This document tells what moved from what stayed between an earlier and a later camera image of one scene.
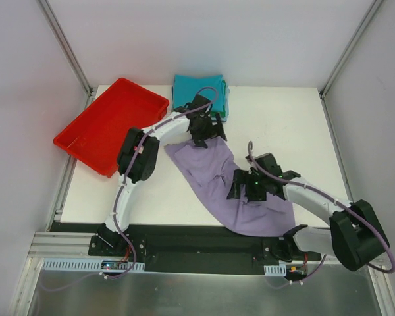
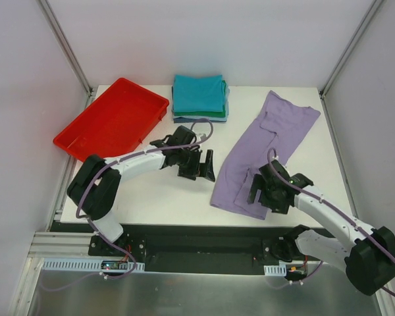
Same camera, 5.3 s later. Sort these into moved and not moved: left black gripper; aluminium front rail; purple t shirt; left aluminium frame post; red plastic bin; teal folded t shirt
Moved: purple t shirt; left black gripper
Not moved: aluminium front rail; red plastic bin; left aluminium frame post; teal folded t shirt
